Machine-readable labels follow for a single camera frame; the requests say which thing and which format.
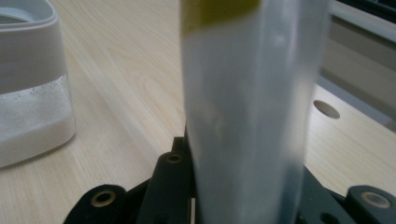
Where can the clear plastic tube with powder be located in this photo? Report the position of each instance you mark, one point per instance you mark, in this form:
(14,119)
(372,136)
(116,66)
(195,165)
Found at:
(249,109)

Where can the white plastic lidded container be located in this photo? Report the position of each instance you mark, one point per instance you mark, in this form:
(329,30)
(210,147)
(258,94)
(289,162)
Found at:
(31,93)

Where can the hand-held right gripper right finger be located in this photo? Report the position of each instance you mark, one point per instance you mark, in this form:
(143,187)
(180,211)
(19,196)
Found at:
(320,202)

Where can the beige wooden shelf unit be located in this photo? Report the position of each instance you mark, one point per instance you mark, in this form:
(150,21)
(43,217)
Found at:
(358,59)

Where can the grey round table grommet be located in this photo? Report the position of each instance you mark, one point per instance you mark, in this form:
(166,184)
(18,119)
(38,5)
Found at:
(326,109)

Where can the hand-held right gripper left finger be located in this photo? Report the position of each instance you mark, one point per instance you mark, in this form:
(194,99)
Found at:
(171,186)

